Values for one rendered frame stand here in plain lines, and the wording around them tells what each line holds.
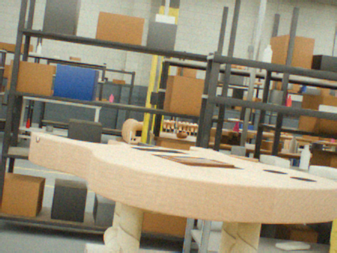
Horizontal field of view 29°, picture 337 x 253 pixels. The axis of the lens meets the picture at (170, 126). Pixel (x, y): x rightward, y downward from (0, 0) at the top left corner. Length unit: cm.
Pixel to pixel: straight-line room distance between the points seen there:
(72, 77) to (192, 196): 481
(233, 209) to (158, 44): 483
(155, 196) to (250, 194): 11
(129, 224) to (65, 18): 480
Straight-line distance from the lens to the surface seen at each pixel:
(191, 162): 89
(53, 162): 97
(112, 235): 94
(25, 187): 566
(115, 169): 77
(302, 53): 566
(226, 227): 101
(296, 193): 80
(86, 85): 550
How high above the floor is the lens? 135
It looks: 3 degrees down
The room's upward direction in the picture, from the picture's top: 8 degrees clockwise
